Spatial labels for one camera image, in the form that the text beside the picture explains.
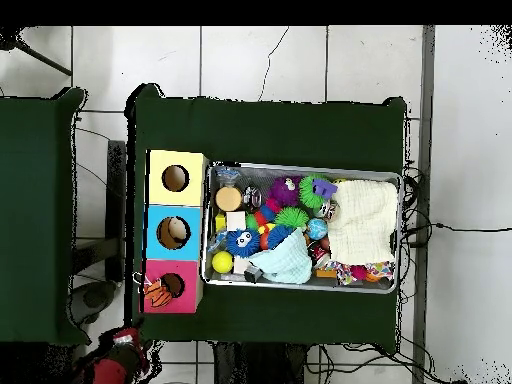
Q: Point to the red black packet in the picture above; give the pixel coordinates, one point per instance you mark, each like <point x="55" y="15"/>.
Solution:
<point x="318" y="256"/>

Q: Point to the orange tiger striped toy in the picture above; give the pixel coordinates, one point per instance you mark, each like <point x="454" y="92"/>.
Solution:
<point x="158" y="294"/>

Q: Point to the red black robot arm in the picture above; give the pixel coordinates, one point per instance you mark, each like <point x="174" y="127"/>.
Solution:
<point x="112" y="368"/>

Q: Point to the clear mesh bin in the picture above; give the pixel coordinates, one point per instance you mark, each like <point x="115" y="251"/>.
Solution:
<point x="210" y="276"/>

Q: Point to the wooden box with three holes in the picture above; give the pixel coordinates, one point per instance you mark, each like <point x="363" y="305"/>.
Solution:
<point x="157" y="234"/>

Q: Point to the black silver round toy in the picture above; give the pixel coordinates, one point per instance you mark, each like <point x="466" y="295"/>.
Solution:
<point x="253" y="197"/>

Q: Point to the round wooden disc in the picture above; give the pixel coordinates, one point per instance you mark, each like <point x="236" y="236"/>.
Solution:
<point x="228" y="198"/>

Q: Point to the blue fuzzy ball with eyes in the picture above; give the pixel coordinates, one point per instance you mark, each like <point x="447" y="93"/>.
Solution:
<point x="242" y="242"/>

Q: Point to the purple spiky ball with eyes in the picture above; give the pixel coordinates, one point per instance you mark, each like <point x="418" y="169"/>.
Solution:
<point x="284" y="192"/>

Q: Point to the small green spiky ball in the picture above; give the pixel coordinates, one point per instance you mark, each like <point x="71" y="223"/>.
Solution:
<point x="291" y="218"/>

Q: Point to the yellow block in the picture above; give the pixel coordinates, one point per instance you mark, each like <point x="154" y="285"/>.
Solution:
<point x="220" y="222"/>

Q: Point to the clear crumpled plastic packet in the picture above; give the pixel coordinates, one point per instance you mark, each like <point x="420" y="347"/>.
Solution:
<point x="230" y="172"/>

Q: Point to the large green spiky ball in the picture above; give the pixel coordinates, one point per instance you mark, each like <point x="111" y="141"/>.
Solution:
<point x="308" y="194"/>

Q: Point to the mint green knit cloth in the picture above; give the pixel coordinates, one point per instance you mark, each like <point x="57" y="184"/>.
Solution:
<point x="284" y="260"/>

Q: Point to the yellow ball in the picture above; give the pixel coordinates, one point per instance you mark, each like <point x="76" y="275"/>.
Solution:
<point x="222" y="262"/>

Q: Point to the blue globe ball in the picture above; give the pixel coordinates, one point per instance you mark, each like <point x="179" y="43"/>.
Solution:
<point x="317" y="229"/>

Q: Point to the purple plastic block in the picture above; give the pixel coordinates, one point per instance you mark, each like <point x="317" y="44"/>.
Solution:
<point x="324" y="189"/>

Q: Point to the cream waffle cloth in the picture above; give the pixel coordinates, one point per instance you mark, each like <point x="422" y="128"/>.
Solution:
<point x="364" y="220"/>

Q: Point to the green cloth side table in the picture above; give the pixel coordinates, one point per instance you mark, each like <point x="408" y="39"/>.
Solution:
<point x="36" y="216"/>

